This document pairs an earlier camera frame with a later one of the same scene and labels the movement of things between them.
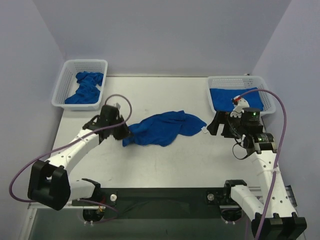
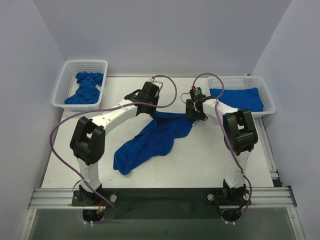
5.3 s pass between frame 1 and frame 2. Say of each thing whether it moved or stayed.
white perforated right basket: stayed
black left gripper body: moved
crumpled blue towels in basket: stayed
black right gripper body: moved
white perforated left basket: stayed
